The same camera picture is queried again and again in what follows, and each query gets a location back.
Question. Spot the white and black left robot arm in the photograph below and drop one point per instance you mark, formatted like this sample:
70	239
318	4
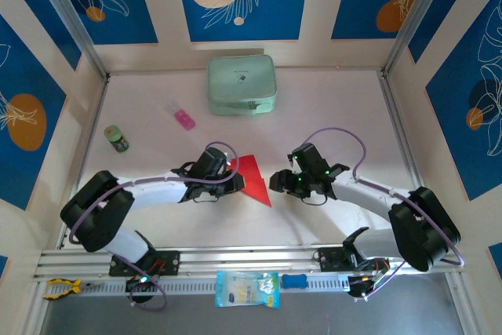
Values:
157	194

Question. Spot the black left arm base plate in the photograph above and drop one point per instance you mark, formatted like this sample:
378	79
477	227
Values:
168	262

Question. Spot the aluminium mounting rail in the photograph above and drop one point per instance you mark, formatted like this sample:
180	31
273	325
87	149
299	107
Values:
243	258

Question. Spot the small green bottle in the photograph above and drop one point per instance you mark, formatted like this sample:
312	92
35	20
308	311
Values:
117	139

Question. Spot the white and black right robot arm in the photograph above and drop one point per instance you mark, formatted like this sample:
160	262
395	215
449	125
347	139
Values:
368	197

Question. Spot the light blue wet wipes pack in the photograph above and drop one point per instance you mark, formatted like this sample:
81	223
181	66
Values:
247	290

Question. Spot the blue bone-shaped eraser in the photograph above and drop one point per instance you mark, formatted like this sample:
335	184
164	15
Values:
294	281

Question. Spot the yellow black pliers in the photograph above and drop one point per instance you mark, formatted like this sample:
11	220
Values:
74	286

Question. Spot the mint green zip pouch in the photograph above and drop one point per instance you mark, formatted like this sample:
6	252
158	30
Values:
241	80

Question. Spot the aluminium side rail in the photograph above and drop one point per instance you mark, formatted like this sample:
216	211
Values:
402	135
95	115

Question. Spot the black base control board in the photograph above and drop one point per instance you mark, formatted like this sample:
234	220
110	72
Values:
141	285
361	285

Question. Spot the aluminium frame post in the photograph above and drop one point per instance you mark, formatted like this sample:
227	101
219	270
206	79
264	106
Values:
70	17
426	9

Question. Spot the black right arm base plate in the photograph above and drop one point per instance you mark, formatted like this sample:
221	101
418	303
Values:
329	258

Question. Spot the clear plastic cap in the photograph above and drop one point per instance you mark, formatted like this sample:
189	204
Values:
171	107

